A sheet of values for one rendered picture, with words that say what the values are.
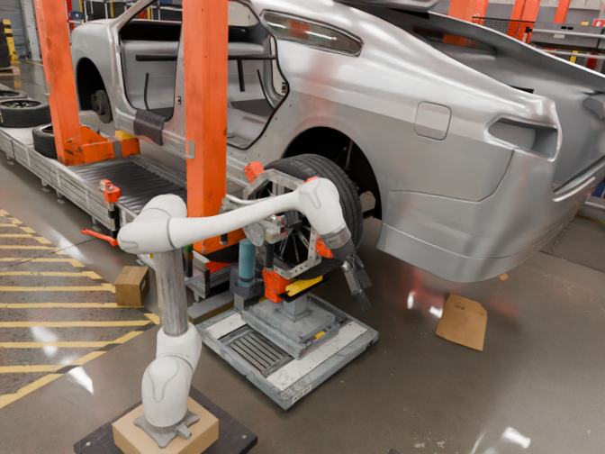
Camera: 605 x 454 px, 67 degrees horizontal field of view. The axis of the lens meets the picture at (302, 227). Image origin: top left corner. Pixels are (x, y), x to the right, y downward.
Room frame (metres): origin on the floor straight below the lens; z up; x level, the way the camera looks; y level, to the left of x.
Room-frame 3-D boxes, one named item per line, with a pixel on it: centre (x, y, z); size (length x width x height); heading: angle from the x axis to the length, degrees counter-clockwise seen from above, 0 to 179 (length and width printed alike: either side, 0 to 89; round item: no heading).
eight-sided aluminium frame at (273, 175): (2.14, 0.11, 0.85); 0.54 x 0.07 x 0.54; 49
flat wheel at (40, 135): (4.77, 2.63, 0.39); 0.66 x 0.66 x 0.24
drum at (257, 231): (2.09, 0.16, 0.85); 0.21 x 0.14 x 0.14; 139
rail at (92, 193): (3.28, 1.50, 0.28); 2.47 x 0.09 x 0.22; 49
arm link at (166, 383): (1.25, 0.45, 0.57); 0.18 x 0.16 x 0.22; 1
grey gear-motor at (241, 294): (2.51, 0.24, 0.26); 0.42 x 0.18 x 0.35; 139
